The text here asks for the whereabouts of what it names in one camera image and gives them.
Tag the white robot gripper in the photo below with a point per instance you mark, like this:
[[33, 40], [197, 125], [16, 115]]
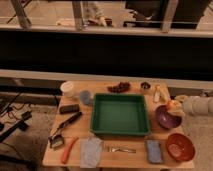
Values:
[[178, 110]]

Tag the apple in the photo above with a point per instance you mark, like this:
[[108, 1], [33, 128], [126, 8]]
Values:
[[171, 104]]

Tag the purple bowl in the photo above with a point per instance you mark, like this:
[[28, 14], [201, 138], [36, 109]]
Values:
[[165, 119]]

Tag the red-orange bowl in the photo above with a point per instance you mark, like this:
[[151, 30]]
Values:
[[180, 147]]

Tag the small metal cup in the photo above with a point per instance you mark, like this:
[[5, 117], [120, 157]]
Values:
[[145, 86]]

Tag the blue sponge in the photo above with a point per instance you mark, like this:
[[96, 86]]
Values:
[[154, 154]]

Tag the dark grape bunch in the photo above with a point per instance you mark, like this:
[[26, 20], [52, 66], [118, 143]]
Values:
[[121, 87]]

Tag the green plastic tray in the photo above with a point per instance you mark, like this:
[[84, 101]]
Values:
[[119, 114]]

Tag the metal fork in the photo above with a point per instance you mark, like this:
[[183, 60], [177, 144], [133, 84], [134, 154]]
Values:
[[114, 149]]

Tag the grey-blue cup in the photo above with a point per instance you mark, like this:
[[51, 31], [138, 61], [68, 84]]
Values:
[[85, 97]]

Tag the grey cloth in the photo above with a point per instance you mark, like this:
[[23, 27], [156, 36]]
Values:
[[90, 154]]

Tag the black eraser block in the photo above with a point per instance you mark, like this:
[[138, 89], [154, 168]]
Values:
[[69, 109]]

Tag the white cup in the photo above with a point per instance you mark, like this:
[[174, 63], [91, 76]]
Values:
[[67, 89]]

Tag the orange carrot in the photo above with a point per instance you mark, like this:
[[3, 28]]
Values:
[[67, 149]]

